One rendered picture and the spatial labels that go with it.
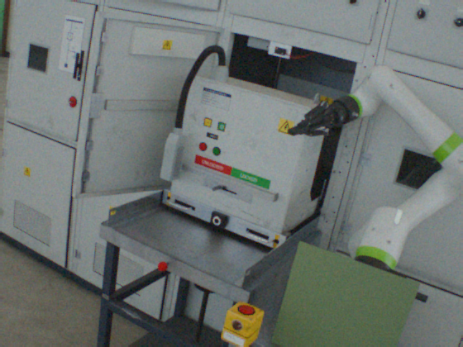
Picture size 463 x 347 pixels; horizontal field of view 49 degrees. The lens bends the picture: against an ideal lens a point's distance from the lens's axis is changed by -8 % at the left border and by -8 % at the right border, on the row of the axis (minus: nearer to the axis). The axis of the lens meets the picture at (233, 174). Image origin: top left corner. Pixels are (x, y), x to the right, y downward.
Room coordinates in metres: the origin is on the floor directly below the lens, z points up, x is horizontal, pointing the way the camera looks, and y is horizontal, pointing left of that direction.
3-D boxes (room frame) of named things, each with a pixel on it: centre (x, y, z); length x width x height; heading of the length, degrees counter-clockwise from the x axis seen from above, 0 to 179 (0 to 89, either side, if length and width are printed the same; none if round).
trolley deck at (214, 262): (1.91, 0.01, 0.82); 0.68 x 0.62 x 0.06; 155
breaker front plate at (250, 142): (1.90, 0.01, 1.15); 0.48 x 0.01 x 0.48; 64
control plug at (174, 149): (1.93, 0.23, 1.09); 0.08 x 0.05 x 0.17; 154
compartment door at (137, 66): (2.16, 0.40, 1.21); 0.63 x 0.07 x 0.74; 135
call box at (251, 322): (1.27, -0.11, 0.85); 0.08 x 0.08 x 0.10; 65
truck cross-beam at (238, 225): (1.92, 0.00, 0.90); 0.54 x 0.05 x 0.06; 64
